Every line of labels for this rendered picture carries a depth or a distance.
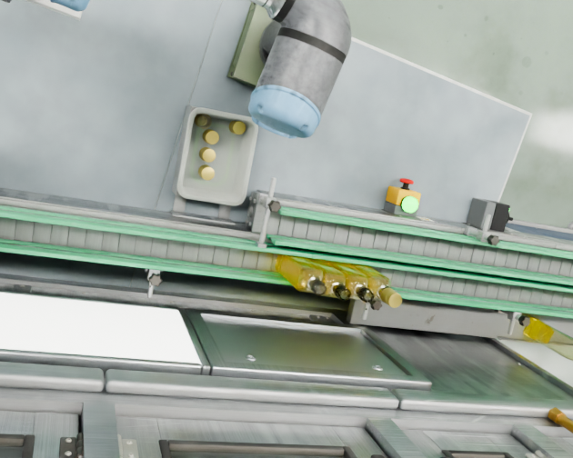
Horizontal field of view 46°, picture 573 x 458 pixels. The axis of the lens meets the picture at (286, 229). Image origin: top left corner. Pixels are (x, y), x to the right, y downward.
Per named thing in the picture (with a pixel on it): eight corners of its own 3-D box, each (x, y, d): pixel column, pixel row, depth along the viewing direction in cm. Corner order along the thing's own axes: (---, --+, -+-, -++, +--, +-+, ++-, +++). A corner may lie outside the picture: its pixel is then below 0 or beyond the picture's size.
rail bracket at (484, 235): (459, 233, 184) (487, 244, 172) (466, 207, 183) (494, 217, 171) (472, 235, 185) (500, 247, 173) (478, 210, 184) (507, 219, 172)
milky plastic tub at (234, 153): (171, 191, 171) (175, 196, 163) (185, 104, 167) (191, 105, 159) (236, 202, 176) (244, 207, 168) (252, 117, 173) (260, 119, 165)
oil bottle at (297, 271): (274, 269, 170) (299, 293, 150) (277, 247, 169) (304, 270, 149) (294, 271, 172) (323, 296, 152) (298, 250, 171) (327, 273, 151)
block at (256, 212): (242, 226, 172) (248, 232, 166) (248, 190, 171) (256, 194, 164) (256, 228, 173) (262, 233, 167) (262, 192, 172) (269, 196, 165)
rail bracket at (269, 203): (247, 239, 166) (260, 251, 154) (260, 173, 163) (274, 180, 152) (259, 241, 167) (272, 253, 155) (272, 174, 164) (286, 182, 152)
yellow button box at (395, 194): (382, 209, 190) (393, 214, 183) (387, 183, 189) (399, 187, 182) (404, 213, 192) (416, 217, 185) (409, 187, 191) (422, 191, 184)
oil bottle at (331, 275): (295, 273, 172) (323, 298, 152) (299, 252, 171) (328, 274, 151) (315, 276, 174) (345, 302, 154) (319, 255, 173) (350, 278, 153)
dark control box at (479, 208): (465, 223, 199) (480, 228, 191) (471, 196, 197) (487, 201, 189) (487, 226, 201) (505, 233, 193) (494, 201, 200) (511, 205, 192)
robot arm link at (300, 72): (319, 84, 156) (352, 53, 102) (295, 143, 158) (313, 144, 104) (272, 63, 155) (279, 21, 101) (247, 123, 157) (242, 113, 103)
